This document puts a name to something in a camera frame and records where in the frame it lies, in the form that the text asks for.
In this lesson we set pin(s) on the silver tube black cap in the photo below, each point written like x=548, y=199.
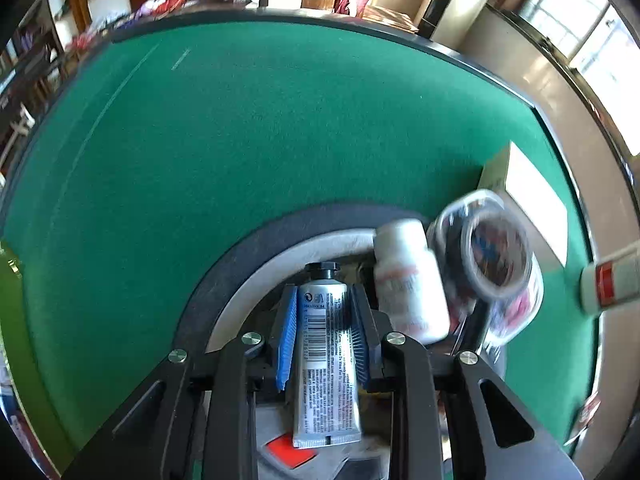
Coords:
x=325, y=350

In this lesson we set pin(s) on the red white snack packet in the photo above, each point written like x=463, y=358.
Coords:
x=585, y=417

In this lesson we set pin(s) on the white cardboard box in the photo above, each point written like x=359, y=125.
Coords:
x=535, y=195

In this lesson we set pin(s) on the clear printed pencil case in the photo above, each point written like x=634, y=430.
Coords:
x=525, y=310

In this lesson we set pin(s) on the window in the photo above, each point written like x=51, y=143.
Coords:
x=575, y=25

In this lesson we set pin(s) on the large white bottle red cap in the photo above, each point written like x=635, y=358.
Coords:
x=615, y=280

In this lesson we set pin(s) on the small white pill bottle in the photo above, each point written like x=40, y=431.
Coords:
x=410, y=285

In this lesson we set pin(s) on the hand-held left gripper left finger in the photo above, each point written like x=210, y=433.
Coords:
x=285, y=340

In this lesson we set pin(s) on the wooden display shelf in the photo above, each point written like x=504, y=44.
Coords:
x=35, y=75

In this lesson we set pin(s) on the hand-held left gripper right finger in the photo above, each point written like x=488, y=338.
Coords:
x=361, y=340

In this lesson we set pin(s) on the round table control panel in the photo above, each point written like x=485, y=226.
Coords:
x=225, y=290

